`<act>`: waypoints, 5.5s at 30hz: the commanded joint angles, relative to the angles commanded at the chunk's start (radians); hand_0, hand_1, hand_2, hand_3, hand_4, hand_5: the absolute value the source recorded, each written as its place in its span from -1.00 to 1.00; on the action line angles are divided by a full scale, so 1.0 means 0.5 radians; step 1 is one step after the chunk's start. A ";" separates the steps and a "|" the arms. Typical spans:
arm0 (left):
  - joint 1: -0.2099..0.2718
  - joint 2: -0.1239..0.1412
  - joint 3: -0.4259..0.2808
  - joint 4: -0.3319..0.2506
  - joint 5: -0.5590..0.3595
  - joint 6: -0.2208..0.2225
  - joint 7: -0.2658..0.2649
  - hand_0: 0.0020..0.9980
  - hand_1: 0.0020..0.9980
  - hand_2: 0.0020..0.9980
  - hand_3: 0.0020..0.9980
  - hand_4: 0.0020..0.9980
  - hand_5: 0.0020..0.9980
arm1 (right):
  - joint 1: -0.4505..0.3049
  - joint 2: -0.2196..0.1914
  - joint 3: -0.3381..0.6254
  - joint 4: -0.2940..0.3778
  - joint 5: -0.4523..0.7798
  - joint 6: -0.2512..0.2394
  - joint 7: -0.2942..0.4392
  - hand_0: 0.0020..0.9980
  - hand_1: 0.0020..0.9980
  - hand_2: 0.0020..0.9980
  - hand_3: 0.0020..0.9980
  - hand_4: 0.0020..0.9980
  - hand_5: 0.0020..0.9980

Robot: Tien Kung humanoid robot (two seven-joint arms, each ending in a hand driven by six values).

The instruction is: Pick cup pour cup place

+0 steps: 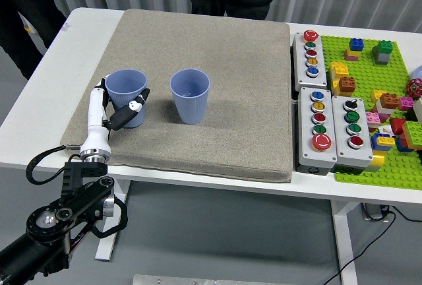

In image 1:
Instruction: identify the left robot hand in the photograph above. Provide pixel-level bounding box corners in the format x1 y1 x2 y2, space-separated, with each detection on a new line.
80 75 152 157

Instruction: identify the blue ribbed plastic cup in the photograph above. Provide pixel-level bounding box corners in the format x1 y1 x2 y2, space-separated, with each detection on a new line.
105 69 148 129
169 69 211 125

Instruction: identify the grey-brown fabric mat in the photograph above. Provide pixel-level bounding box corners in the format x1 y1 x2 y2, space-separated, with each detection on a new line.
60 9 294 183

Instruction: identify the grey five-button control box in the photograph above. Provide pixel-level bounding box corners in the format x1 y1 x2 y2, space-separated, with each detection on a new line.
297 87 339 175
292 30 329 90

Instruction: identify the white table leg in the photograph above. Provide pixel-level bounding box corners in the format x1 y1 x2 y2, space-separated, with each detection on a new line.
94 177 133 262
329 199 363 285

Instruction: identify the orange toy brick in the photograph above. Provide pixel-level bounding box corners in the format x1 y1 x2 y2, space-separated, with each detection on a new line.
338 76 357 97
379 93 400 110

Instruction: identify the green brick baseplate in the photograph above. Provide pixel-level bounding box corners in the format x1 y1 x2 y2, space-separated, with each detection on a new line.
321 35 422 191

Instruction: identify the grey toy brick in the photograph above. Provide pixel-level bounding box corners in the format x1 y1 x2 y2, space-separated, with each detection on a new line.
372 47 390 66

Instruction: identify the silver metal plate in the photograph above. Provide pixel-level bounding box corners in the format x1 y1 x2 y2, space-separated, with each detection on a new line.
132 274 274 285

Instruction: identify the white toy brick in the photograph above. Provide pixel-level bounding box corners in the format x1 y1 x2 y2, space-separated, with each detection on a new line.
378 102 396 116

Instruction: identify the red valve wheel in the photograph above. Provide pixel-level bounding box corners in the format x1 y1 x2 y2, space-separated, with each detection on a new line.
406 79 422 98

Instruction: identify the red toy brick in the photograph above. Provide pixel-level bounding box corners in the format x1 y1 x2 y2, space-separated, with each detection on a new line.
390 118 408 136

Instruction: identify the white block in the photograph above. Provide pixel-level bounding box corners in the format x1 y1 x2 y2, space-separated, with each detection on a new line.
411 98 422 123

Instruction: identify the large green toy brick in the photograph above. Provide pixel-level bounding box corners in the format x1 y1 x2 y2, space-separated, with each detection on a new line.
402 120 422 151

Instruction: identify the grey power adapter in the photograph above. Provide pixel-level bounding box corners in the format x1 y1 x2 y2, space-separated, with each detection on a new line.
361 202 392 222

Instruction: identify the grey selector switch control box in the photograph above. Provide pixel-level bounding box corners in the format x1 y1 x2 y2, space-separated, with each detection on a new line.
331 95 375 172

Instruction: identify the black floor cable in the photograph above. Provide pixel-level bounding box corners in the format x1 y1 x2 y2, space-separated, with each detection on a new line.
321 204 422 285

